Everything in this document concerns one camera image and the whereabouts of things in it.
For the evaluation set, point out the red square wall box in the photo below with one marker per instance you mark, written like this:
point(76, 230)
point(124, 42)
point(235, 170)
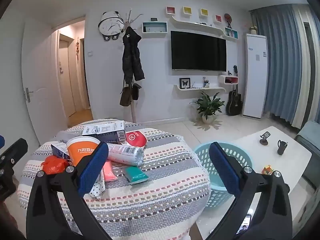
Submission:
point(218, 18)
point(170, 10)

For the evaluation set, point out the small white teal wall cubby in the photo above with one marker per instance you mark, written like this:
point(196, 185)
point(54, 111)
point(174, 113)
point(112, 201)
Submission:
point(231, 32)

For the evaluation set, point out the yellow square wall box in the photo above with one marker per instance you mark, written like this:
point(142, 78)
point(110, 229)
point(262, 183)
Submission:
point(204, 12)
point(187, 10)

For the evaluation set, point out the wide white teal wall cubby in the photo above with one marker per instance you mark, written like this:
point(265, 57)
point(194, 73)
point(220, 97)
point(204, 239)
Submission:
point(150, 26)

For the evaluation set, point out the orange plastic bag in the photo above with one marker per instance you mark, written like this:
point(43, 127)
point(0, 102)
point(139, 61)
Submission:
point(53, 165)

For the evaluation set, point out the white room door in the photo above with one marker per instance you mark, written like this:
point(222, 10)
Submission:
point(37, 80)

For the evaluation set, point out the polka dot packet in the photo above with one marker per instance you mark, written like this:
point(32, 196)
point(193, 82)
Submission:
point(98, 187)

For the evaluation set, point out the potted green plant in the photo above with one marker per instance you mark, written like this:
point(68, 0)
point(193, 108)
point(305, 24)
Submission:
point(207, 105)

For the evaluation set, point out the pink packet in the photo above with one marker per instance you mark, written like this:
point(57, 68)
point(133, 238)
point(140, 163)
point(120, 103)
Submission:
point(109, 172)

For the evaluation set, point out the panda wall clock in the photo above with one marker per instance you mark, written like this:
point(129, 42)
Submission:
point(110, 25)

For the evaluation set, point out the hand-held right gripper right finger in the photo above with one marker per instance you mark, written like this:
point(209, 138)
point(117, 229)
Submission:
point(225, 170)

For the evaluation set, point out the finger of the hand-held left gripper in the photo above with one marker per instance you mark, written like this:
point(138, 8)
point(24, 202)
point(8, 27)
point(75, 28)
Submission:
point(16, 150)

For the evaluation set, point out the red white paper cup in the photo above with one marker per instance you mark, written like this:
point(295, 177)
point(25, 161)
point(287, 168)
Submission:
point(135, 137)

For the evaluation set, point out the smartphone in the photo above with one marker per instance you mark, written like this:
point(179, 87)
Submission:
point(245, 223)

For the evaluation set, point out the black mug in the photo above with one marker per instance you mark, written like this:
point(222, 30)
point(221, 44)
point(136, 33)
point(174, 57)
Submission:
point(281, 148)

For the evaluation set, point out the small plant in pot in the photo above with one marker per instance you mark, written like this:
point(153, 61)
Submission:
point(253, 30)

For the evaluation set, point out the blue white milk carton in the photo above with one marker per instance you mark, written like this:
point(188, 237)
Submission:
point(60, 151)

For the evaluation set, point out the black phone stand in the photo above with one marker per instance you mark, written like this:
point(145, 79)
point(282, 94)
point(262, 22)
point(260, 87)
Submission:
point(263, 141)

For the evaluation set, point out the brown bag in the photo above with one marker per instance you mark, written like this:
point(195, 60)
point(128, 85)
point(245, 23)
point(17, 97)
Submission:
point(125, 97)

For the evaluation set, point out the teal sofa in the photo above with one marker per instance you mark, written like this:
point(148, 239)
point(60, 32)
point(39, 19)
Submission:
point(310, 135)

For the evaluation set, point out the orange paper cup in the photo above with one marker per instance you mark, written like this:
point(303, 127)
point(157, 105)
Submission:
point(80, 152)

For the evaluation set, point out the long white wavy shelf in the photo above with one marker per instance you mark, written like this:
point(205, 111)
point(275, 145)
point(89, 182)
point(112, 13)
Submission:
point(197, 26)

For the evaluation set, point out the black guitar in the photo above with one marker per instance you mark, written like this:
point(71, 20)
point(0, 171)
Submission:
point(234, 105)

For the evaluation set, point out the framed butterfly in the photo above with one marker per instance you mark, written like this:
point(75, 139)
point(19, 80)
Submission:
point(185, 83)

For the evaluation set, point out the white red wall cubby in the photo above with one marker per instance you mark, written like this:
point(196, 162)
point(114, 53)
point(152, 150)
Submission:
point(231, 80)

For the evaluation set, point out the white standing air conditioner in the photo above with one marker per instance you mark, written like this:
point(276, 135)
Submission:
point(253, 80)

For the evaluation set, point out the black coat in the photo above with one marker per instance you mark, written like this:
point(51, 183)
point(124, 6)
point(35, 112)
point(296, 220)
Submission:
point(131, 55)

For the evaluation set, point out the wall television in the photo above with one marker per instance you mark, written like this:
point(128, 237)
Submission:
point(197, 51)

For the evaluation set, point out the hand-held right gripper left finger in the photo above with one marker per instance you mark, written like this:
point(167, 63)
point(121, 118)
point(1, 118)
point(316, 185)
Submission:
point(93, 166)

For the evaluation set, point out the striped woven tablecloth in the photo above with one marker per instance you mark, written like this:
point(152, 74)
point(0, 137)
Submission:
point(162, 180)

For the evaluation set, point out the white blue carton box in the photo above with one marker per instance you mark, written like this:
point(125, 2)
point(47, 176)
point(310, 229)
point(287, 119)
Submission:
point(105, 127)

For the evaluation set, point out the colourful puzzle cube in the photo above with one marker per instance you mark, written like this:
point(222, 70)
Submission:
point(267, 169)

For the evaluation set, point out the pink coat rack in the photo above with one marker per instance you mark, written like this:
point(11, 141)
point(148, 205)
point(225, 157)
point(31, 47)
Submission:
point(133, 110)

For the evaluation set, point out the teal plastic basket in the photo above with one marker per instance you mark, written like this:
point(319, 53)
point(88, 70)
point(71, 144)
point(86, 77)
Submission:
point(202, 155)

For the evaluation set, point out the teal packet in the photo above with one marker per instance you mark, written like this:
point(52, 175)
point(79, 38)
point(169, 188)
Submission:
point(135, 175)

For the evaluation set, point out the pen holder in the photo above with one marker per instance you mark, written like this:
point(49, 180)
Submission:
point(206, 83)

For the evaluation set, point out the short white wavy shelf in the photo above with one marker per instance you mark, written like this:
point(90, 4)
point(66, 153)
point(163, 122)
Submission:
point(200, 89)

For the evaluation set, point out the round red ornament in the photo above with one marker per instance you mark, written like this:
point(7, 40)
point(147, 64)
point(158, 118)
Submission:
point(228, 18)

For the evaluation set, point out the white coffee table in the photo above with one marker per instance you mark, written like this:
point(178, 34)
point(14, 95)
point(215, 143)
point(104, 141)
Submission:
point(250, 142)

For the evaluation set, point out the black bag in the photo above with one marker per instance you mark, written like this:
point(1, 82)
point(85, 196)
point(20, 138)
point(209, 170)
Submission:
point(135, 92)

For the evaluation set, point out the blue curtain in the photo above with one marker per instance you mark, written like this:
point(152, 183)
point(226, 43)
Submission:
point(282, 55)

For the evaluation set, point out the white hallway door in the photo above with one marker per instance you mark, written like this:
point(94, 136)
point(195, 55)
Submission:
point(66, 80)

